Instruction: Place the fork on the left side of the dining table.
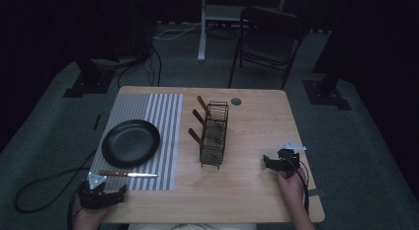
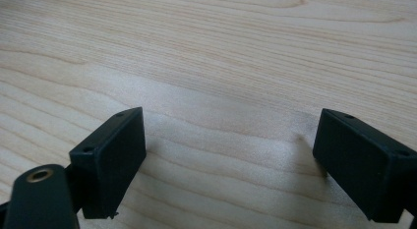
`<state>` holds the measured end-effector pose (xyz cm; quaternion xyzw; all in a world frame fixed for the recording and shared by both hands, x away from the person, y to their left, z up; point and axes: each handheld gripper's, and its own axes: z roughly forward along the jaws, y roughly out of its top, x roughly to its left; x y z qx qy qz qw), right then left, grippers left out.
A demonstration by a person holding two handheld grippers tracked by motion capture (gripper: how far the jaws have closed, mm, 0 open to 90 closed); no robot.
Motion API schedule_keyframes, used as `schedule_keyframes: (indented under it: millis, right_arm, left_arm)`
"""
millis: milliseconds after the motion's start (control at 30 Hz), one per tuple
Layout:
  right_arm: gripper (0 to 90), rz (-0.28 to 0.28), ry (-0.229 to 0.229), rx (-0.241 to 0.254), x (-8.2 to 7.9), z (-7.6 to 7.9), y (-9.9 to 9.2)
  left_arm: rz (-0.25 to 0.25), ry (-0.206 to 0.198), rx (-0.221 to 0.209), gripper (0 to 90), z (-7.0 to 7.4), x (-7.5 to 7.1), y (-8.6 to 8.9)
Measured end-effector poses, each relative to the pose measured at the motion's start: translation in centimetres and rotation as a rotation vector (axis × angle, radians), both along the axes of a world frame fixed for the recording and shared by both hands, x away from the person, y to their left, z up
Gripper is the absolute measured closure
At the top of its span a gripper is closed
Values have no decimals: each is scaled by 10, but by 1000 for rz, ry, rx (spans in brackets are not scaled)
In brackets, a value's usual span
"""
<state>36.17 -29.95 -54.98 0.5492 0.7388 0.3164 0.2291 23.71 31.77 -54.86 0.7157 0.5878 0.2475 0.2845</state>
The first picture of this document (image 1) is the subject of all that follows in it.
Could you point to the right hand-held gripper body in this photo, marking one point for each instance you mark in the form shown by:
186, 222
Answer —
288, 161

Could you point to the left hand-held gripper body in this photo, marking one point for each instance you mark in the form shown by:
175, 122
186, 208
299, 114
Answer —
94, 195

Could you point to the person's left hand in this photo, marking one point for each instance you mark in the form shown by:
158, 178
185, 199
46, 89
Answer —
87, 216

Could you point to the person's right hand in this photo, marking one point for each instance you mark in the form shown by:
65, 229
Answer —
291, 187

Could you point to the grey tape strip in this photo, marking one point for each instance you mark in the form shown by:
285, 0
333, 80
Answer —
316, 192

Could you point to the black round plate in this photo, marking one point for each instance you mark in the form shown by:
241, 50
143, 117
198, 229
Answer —
130, 143

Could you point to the grey round table grommet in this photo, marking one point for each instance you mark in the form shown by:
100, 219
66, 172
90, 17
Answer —
236, 101

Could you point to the small dark floor object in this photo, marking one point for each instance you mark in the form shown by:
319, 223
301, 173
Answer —
97, 122

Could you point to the black stand base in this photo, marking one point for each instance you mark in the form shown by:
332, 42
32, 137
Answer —
326, 92
90, 80

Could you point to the grey striped placemat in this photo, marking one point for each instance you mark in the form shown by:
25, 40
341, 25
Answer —
166, 124

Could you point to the black folding chair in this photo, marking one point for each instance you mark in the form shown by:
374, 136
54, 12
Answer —
268, 36

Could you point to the white metal desk frame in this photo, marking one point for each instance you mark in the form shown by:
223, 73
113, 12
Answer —
202, 32

